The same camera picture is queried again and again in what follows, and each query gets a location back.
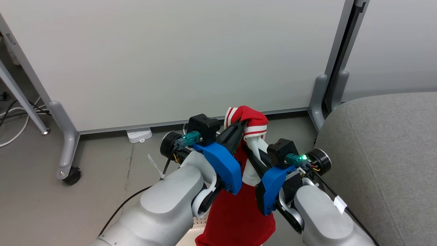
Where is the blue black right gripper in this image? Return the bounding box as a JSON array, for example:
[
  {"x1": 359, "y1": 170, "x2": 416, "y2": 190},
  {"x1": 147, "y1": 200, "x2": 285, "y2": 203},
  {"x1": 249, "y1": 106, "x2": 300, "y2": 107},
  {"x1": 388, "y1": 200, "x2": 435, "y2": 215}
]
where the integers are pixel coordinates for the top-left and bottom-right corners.
[{"x1": 242, "y1": 143, "x2": 332, "y2": 216}]

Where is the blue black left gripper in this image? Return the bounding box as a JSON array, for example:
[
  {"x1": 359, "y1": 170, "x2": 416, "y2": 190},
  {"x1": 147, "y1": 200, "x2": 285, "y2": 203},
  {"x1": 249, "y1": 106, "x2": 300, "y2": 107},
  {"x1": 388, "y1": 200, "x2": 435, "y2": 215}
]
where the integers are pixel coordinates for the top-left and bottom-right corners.
[{"x1": 160, "y1": 119, "x2": 247, "y2": 196}]

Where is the red and white garment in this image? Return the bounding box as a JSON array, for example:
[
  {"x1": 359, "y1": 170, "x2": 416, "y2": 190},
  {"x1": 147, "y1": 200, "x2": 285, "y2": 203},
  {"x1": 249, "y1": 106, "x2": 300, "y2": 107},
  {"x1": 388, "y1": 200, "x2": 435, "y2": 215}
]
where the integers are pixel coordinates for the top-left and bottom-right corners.
[{"x1": 195, "y1": 105, "x2": 276, "y2": 246}]

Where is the cream perforated laundry basket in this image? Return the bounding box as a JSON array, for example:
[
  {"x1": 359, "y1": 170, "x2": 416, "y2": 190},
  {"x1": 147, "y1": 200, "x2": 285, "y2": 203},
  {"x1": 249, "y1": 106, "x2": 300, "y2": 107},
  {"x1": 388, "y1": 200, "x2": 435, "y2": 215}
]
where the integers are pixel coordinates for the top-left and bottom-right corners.
[{"x1": 176, "y1": 217, "x2": 210, "y2": 246}]

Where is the white zip tie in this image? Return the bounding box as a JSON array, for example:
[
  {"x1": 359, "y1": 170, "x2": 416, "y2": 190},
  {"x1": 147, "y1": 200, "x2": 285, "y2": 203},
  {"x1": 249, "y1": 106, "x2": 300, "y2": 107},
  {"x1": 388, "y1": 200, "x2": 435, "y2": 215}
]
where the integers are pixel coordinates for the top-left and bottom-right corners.
[{"x1": 147, "y1": 153, "x2": 166, "y2": 179}]

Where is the white power strip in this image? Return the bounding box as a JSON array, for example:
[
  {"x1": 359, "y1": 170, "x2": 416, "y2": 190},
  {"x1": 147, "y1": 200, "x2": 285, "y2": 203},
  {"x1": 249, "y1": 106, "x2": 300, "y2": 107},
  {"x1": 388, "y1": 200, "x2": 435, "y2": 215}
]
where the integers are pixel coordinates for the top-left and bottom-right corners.
[{"x1": 126, "y1": 128, "x2": 153, "y2": 144}]

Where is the large white partition panel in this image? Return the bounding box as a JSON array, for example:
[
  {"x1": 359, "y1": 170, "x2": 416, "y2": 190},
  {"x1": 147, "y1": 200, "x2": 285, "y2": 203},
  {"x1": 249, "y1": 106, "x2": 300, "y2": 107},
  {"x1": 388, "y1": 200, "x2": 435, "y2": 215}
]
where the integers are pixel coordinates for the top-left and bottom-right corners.
[{"x1": 0, "y1": 0, "x2": 346, "y2": 132}]

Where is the grey fabric sofa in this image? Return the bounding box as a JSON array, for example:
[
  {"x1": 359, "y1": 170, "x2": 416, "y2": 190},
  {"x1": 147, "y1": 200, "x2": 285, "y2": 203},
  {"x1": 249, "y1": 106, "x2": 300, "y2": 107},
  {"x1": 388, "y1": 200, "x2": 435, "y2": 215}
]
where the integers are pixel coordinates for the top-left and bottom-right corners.
[{"x1": 314, "y1": 92, "x2": 437, "y2": 246}]

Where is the grey metal table leg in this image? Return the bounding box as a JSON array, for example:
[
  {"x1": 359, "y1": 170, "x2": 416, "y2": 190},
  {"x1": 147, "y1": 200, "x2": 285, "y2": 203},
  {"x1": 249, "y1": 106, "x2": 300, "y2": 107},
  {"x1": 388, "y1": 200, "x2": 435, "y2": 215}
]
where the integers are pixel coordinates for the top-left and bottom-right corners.
[{"x1": 0, "y1": 60, "x2": 51, "y2": 135}]

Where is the teal cable connector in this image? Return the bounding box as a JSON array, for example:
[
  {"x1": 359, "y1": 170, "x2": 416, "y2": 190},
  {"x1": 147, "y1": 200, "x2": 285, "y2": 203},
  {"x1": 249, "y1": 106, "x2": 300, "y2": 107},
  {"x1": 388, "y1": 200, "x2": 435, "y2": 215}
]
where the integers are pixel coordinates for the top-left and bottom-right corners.
[
  {"x1": 285, "y1": 153, "x2": 310, "y2": 168},
  {"x1": 175, "y1": 131, "x2": 202, "y2": 149}
]

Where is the grey partition post with foot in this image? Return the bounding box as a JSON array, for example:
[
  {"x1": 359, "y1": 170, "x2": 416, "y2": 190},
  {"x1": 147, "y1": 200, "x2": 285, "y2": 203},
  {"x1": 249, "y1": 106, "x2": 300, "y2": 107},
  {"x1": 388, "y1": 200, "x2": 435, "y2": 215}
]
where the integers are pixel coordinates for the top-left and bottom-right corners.
[
  {"x1": 308, "y1": 0, "x2": 355, "y2": 132},
  {"x1": 324, "y1": 0, "x2": 370, "y2": 112}
]

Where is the white cable label tag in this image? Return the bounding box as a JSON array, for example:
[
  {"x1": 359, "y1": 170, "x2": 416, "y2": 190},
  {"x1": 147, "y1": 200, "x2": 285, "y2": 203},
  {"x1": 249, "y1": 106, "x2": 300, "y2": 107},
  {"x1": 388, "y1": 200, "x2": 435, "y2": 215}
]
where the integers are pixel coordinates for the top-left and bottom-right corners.
[{"x1": 333, "y1": 196, "x2": 348, "y2": 214}]

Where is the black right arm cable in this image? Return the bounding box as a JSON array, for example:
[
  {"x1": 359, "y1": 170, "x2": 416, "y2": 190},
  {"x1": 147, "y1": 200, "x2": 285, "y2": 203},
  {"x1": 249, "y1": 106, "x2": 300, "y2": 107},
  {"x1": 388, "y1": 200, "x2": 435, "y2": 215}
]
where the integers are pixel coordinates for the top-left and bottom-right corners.
[{"x1": 302, "y1": 166, "x2": 380, "y2": 246}]

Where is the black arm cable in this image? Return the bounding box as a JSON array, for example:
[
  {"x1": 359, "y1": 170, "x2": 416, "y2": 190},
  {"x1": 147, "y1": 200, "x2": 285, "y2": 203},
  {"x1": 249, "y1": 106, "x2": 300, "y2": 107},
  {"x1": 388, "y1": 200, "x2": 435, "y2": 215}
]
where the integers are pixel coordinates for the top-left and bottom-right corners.
[
  {"x1": 302, "y1": 166, "x2": 380, "y2": 246},
  {"x1": 98, "y1": 147, "x2": 180, "y2": 238}
]

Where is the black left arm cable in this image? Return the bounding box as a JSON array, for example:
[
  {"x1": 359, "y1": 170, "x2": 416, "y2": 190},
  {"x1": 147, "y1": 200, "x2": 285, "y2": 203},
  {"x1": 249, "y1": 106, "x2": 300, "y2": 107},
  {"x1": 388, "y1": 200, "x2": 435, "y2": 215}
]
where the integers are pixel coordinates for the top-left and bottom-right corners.
[{"x1": 98, "y1": 147, "x2": 180, "y2": 238}]

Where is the grey partition post with caster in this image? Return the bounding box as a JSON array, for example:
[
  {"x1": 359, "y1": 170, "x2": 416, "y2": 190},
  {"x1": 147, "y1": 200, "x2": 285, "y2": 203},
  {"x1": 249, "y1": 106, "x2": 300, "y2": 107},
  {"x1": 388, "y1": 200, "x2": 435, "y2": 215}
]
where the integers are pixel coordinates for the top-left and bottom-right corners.
[{"x1": 0, "y1": 13, "x2": 82, "y2": 186}]

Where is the white floor cable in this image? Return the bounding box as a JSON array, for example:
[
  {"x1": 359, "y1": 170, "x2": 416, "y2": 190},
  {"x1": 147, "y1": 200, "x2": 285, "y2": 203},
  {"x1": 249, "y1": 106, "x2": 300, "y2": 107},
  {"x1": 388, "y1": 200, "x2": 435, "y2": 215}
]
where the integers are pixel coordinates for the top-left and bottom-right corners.
[{"x1": 0, "y1": 97, "x2": 41, "y2": 148}]

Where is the black floor cable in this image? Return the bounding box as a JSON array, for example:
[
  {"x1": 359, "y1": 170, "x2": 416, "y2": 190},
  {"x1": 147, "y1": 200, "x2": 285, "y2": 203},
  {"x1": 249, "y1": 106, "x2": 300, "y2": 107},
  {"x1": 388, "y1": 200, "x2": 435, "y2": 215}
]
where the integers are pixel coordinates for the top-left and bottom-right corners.
[{"x1": 0, "y1": 92, "x2": 52, "y2": 127}]

